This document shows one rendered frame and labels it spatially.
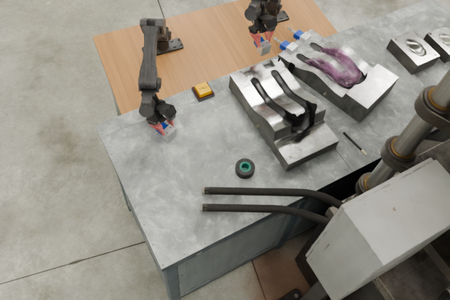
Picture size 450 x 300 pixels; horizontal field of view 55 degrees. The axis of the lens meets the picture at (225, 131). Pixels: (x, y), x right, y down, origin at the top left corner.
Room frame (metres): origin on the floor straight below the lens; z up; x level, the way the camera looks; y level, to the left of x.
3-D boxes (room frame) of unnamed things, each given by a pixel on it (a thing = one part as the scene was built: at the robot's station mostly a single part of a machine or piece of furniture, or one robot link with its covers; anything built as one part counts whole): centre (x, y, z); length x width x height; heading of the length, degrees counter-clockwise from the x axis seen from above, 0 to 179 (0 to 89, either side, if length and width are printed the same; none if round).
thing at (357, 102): (1.43, -0.49, 0.86); 0.50 x 0.26 x 0.11; 51
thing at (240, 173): (0.86, -0.10, 0.82); 0.08 x 0.08 x 0.04
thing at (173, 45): (1.48, 0.35, 0.84); 0.20 x 0.07 x 0.08; 119
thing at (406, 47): (1.63, -0.89, 0.84); 0.20 x 0.15 x 0.07; 34
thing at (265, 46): (1.48, -0.11, 0.93); 0.13 x 0.05 x 0.05; 35
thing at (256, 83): (1.17, -0.24, 0.92); 0.35 x 0.16 x 0.09; 34
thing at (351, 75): (1.42, -0.48, 0.90); 0.26 x 0.18 x 0.08; 51
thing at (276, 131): (1.16, -0.24, 0.87); 0.50 x 0.26 x 0.14; 34
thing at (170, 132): (1.01, 0.27, 0.83); 0.13 x 0.05 x 0.05; 56
